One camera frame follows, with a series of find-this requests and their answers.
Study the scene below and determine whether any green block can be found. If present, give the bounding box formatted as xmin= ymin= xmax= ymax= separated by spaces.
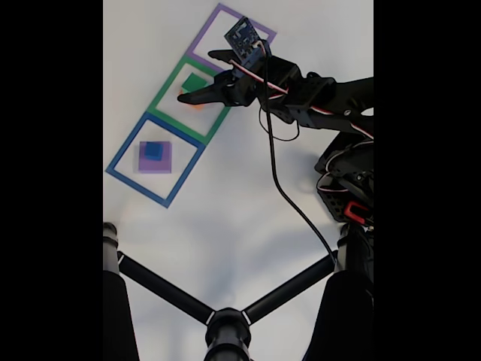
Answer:
xmin=182 ymin=73 xmax=208 ymax=94

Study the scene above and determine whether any small blue block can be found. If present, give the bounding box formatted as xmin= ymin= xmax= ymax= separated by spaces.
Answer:
xmin=144 ymin=141 xmax=165 ymax=158

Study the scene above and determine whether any large purple block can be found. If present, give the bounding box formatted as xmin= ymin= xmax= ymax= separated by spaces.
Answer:
xmin=138 ymin=141 xmax=173 ymax=174

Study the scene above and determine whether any orange block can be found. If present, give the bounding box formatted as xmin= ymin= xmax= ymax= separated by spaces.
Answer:
xmin=177 ymin=89 xmax=207 ymax=111

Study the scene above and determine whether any red clamp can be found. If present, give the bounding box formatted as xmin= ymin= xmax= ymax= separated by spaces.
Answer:
xmin=344 ymin=202 xmax=371 ymax=223

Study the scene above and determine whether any black tripod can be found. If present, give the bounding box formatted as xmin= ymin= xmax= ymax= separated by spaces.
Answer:
xmin=103 ymin=221 xmax=374 ymax=361

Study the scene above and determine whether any red white servo wire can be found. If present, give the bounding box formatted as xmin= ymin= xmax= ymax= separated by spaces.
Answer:
xmin=229 ymin=59 xmax=301 ymax=143

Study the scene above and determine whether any camera board with blue mount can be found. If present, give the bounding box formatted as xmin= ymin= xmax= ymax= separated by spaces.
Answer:
xmin=224 ymin=17 xmax=272 ymax=71

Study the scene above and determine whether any purple square frame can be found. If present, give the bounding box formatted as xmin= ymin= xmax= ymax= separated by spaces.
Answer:
xmin=186 ymin=2 xmax=278 ymax=74

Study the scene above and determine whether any green square frame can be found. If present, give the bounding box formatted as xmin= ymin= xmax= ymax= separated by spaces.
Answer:
xmin=145 ymin=55 xmax=243 ymax=146

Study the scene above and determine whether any black cable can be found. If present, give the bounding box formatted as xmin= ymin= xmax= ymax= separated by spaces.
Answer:
xmin=262 ymin=52 xmax=339 ymax=264

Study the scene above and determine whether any blue square frame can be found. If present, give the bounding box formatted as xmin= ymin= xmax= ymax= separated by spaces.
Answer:
xmin=104 ymin=111 xmax=207 ymax=210

